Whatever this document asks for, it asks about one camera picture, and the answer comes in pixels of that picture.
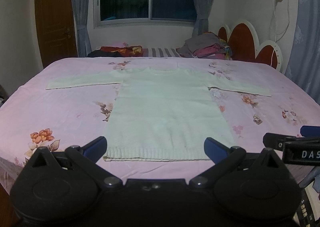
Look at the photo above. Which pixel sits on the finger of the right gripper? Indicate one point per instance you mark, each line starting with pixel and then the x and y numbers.
pixel 310 131
pixel 295 151

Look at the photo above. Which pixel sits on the red patterned cloth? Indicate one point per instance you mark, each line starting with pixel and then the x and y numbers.
pixel 133 51

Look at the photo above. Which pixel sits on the black garment on bed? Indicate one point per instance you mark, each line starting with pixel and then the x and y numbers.
pixel 100 53

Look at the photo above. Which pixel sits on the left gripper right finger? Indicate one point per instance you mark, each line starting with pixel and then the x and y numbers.
pixel 225 161

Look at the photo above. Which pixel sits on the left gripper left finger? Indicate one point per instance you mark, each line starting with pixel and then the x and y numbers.
pixel 84 158

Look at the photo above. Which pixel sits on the pile of folded clothes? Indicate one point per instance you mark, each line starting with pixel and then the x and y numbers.
pixel 206 46

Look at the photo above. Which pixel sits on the white knit sweater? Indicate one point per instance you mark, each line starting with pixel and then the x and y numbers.
pixel 162 115

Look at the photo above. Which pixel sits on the red white heart headboard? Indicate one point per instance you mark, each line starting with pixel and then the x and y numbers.
pixel 244 44

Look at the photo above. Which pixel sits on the left grey curtain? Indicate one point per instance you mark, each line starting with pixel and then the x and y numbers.
pixel 80 11

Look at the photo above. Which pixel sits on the striped grey mattress cover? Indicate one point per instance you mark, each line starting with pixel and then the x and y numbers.
pixel 160 52

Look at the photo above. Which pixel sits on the brown wooden door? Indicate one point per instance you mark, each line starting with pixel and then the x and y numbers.
pixel 55 30

